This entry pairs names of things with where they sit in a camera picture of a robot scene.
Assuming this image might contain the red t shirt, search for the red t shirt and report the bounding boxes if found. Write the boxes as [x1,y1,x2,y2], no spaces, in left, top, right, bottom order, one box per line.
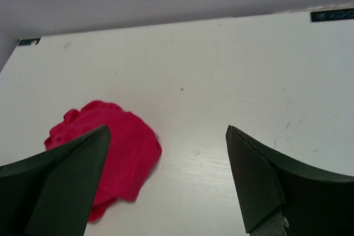
[44,101,162,222]

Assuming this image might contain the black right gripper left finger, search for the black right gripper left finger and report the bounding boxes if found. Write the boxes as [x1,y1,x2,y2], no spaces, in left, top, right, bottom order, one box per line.
[1,125,111,235]

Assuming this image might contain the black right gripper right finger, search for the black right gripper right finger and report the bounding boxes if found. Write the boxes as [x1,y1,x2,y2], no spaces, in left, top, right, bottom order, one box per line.
[226,126,353,235]

